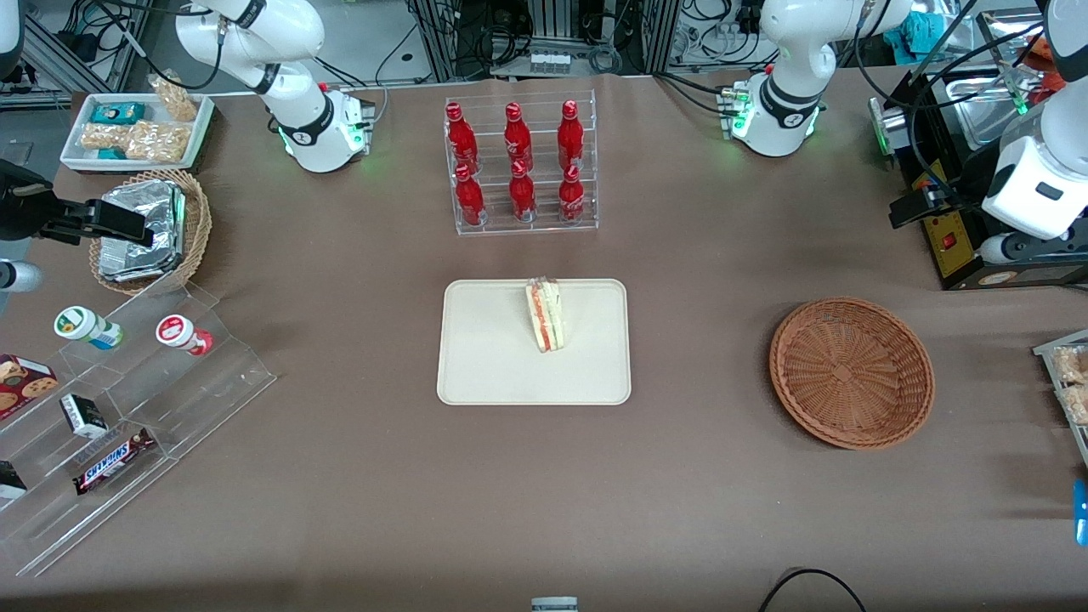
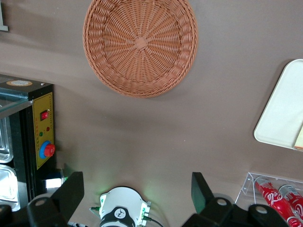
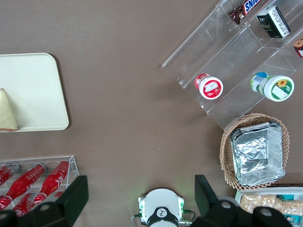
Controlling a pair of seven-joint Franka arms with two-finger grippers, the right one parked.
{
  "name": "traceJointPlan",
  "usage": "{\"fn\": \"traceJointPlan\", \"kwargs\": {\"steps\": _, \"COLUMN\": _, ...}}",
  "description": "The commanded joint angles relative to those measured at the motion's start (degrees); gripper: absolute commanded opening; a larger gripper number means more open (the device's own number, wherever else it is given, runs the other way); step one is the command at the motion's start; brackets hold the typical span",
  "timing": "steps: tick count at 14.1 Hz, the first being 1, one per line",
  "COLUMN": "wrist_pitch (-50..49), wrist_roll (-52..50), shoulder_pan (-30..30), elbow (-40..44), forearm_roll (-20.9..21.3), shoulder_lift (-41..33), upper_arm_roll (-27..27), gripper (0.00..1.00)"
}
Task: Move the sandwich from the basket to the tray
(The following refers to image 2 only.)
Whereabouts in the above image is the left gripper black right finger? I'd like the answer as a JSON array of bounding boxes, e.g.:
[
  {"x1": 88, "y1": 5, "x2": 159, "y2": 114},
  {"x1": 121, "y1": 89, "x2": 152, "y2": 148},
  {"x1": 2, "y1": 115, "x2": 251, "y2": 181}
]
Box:
[{"x1": 184, "y1": 172, "x2": 290, "y2": 227}]

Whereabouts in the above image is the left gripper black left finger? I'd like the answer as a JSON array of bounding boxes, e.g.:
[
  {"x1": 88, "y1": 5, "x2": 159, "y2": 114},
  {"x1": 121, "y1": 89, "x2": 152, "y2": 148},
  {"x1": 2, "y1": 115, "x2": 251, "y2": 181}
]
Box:
[{"x1": 0, "y1": 171, "x2": 85, "y2": 227}]

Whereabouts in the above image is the triangular sandwich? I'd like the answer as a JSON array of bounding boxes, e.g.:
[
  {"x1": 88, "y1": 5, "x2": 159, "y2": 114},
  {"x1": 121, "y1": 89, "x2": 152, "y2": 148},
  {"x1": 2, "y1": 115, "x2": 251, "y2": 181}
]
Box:
[{"x1": 294, "y1": 124, "x2": 303, "y2": 151}]

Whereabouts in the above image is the beige plastic tray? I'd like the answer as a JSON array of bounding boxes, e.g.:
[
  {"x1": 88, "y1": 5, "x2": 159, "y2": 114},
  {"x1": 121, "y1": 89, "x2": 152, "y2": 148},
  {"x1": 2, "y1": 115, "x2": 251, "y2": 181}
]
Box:
[{"x1": 253, "y1": 59, "x2": 303, "y2": 150}]

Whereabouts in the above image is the round brown wicker basket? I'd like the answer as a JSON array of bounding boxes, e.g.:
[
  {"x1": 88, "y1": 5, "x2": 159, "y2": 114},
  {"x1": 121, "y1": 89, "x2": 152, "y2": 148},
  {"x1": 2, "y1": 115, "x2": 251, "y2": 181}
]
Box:
[{"x1": 82, "y1": 0, "x2": 199, "y2": 99}]

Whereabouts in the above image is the grey metal snack tray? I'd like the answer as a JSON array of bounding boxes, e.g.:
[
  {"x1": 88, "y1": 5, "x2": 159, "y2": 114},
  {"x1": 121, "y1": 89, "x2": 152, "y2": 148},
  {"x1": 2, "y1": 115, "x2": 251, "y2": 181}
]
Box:
[{"x1": 0, "y1": 0, "x2": 9, "y2": 32}]

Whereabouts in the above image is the clear acrylic bottle rack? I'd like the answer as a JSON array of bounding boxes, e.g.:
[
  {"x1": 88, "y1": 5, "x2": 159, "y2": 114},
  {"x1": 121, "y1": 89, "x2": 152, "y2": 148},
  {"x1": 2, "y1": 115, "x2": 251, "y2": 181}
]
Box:
[{"x1": 234, "y1": 172, "x2": 303, "y2": 227}]

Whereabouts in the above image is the steel warmer pan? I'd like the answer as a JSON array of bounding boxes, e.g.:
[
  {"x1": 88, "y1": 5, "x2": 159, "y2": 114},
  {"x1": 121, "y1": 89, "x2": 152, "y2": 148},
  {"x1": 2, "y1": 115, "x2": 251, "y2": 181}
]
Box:
[
  {"x1": 0, "y1": 113, "x2": 13, "y2": 164},
  {"x1": 0, "y1": 164, "x2": 20, "y2": 211}
]

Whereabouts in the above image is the black food warmer cabinet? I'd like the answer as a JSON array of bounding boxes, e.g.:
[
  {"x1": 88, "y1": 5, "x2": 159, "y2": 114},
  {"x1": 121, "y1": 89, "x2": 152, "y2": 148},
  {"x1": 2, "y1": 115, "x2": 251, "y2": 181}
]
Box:
[{"x1": 0, "y1": 74, "x2": 66, "y2": 212}]

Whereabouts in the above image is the red cola bottle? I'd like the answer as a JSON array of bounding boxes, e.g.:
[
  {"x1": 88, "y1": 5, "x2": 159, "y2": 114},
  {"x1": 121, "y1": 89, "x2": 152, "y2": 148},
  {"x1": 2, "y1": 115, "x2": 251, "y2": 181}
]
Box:
[
  {"x1": 278, "y1": 184, "x2": 303, "y2": 221},
  {"x1": 254, "y1": 177, "x2": 297, "y2": 227}
]

